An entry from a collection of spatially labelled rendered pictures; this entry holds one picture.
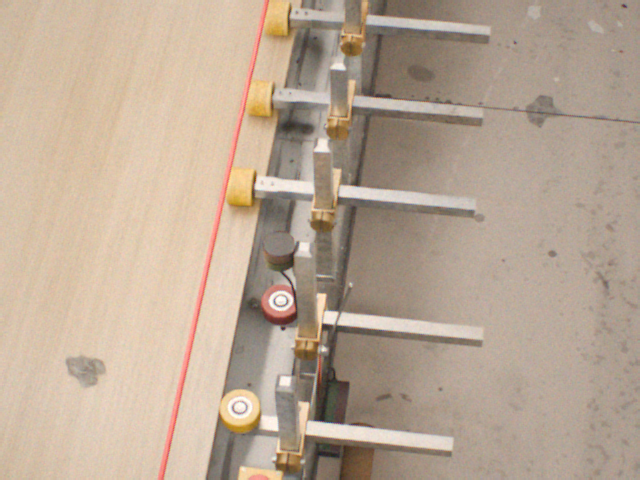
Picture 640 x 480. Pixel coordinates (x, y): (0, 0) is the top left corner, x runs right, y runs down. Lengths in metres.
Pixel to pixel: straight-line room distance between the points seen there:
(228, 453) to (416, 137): 1.58
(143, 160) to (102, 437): 0.67
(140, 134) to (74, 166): 0.17
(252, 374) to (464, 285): 1.04
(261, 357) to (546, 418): 0.97
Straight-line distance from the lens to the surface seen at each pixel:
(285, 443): 2.54
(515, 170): 4.04
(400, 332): 2.69
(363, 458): 3.42
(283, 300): 2.67
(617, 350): 3.73
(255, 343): 2.96
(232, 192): 2.77
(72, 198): 2.89
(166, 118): 2.99
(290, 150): 3.27
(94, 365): 2.64
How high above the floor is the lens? 3.16
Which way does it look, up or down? 55 degrees down
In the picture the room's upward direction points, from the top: 2 degrees counter-clockwise
